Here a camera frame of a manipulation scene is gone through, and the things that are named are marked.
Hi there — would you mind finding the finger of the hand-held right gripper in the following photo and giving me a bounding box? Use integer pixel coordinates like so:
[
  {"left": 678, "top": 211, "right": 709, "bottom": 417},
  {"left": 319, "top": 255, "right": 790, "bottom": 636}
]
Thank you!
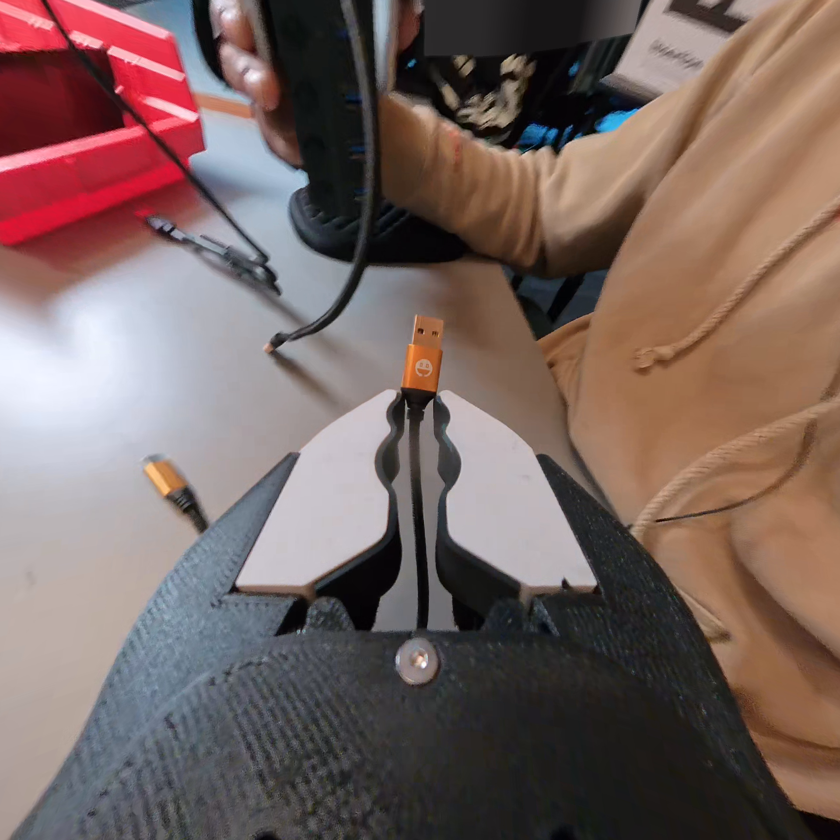
[
  {"left": 377, "top": 0, "right": 404, "bottom": 99},
  {"left": 238, "top": 0, "right": 277, "bottom": 72}
]

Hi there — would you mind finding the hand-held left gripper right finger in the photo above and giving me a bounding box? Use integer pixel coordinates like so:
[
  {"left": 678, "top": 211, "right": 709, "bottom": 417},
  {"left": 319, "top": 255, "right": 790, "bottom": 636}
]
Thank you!
[{"left": 433, "top": 390, "right": 598, "bottom": 597}]

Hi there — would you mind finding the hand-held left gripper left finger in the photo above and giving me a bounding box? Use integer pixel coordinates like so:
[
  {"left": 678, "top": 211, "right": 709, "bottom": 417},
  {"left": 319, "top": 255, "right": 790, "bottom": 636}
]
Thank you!
[{"left": 234, "top": 389, "right": 403, "bottom": 598}]

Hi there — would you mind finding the black usb hub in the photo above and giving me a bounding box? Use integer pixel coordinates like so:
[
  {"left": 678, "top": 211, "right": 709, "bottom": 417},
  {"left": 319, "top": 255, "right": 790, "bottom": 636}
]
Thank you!
[{"left": 266, "top": 0, "right": 385, "bottom": 227}]

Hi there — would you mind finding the red plastic bin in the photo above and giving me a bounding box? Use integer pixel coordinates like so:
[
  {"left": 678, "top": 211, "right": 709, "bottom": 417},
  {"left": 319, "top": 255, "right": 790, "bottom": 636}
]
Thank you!
[{"left": 0, "top": 0, "right": 207, "bottom": 248}]

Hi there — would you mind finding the thick black hub cable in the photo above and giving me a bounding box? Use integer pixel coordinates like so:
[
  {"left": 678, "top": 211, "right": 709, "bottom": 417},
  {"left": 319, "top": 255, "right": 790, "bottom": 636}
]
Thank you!
[{"left": 39, "top": 0, "right": 283, "bottom": 298}]

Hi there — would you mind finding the person's right hand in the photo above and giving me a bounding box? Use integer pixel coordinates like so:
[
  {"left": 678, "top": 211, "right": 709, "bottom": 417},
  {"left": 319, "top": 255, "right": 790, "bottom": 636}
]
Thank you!
[{"left": 211, "top": 0, "right": 303, "bottom": 169}]

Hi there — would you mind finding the black wrist rest pad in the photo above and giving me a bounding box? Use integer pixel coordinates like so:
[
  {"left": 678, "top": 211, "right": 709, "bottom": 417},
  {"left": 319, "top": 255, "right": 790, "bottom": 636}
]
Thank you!
[{"left": 289, "top": 187, "right": 471, "bottom": 265}]

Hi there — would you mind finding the person's torso beige hoodie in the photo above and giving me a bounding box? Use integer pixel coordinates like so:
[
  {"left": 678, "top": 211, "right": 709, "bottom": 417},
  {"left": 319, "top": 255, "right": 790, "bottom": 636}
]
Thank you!
[{"left": 538, "top": 0, "right": 840, "bottom": 824}]

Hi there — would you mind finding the black white tag sign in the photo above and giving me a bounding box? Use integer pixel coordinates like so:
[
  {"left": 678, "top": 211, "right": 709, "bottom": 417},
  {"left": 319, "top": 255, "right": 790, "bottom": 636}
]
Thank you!
[{"left": 600, "top": 0, "right": 756, "bottom": 99}]

